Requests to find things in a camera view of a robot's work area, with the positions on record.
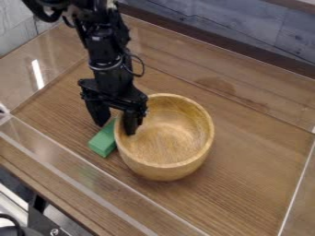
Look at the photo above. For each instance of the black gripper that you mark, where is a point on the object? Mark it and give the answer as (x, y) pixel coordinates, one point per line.
(111, 90)

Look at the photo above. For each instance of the green rectangular stick block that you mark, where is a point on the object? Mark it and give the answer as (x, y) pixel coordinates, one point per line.
(103, 142)

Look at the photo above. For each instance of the wooden bowl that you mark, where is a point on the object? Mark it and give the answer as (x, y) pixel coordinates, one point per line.
(172, 142)

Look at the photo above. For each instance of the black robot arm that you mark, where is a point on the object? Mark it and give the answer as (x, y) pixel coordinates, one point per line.
(104, 35)

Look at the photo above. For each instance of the black table leg clamp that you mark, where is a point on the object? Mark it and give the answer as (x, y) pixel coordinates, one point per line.
(20, 221)

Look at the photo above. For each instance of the clear acrylic side wall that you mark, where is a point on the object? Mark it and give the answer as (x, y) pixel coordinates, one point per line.
(91, 196)

